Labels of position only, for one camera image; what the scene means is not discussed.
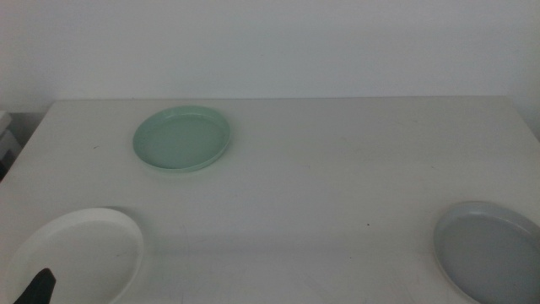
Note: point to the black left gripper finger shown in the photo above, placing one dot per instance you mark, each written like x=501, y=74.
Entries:
x=40, y=289

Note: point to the white shallow bowl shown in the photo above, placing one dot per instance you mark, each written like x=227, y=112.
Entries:
x=80, y=253

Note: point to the mint green shallow bowl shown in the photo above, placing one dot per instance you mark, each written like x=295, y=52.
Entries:
x=181, y=139

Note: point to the grey shallow bowl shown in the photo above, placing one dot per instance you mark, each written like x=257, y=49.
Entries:
x=493, y=257

